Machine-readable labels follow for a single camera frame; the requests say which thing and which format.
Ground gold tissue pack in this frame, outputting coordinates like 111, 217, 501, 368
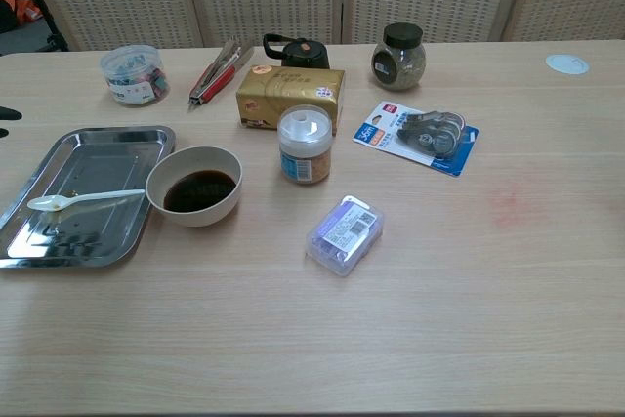
235, 64, 347, 137

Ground correction tape blister pack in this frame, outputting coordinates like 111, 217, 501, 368
352, 100, 480, 178

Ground black tripod stand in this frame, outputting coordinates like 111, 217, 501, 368
9, 0, 70, 53

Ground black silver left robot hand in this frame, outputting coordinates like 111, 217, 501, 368
0, 105, 23, 141

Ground white cable grommet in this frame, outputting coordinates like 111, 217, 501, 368
545, 53, 591, 76

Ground glass jar with black lid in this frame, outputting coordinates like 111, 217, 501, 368
371, 21, 428, 93

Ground clear box with purple contents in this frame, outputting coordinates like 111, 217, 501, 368
305, 194, 385, 277

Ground white bowl with dark liquid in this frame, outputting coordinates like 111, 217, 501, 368
145, 145, 244, 229

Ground clear tub of binder clips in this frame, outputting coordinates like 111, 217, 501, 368
100, 44, 171, 107

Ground black teapot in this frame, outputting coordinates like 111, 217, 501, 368
262, 33, 332, 71

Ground white plastic spoon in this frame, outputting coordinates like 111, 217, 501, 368
26, 188, 146, 213

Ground metal tongs with red grips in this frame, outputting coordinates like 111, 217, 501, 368
187, 38, 256, 112

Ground stainless steel tray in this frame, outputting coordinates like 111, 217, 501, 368
0, 125, 177, 271

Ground clear jar with white lid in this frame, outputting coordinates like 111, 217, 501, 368
277, 104, 334, 187

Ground orange cloth item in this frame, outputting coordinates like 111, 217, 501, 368
0, 0, 43, 32

